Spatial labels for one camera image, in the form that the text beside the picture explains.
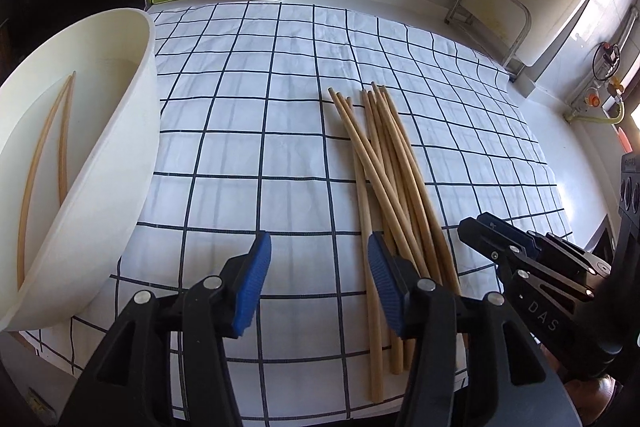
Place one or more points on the white cutting board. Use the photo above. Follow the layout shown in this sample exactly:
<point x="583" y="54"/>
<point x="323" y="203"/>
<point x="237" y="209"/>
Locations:
<point x="560" y="7"/>

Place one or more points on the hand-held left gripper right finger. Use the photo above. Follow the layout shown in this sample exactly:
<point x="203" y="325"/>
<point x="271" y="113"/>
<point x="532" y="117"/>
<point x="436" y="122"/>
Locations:
<point x="384" y="287"/>

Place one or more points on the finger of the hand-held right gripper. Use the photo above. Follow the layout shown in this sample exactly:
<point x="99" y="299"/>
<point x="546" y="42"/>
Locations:
<point x="530" y="302"/>
<point x="560" y="254"/>

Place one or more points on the pile of wooden chopsticks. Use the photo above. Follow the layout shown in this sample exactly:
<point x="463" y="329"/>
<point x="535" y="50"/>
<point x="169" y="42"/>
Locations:
<point x="400" y="207"/>

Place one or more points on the long wooden chopstick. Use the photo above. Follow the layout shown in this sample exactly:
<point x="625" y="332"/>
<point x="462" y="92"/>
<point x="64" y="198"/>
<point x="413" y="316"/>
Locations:
<point x="37" y="169"/>
<point x="65" y="147"/>

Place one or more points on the gas valve with red knob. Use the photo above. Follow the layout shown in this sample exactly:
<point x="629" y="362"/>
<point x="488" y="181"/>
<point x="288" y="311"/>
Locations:
<point x="607" y="57"/>

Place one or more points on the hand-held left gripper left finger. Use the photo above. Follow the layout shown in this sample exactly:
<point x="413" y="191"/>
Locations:
<point x="252" y="287"/>

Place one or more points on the white checkered cloth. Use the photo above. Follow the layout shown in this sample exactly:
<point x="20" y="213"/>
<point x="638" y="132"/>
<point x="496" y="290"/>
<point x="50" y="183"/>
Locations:
<point x="250" y="132"/>

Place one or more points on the person's right hand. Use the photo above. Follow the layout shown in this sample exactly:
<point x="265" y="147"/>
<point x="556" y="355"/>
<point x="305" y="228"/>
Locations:
<point x="595" y="399"/>

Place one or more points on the cream plastic basin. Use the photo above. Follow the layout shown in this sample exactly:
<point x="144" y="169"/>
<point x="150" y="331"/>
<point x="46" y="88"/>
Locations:
<point x="115" y="187"/>

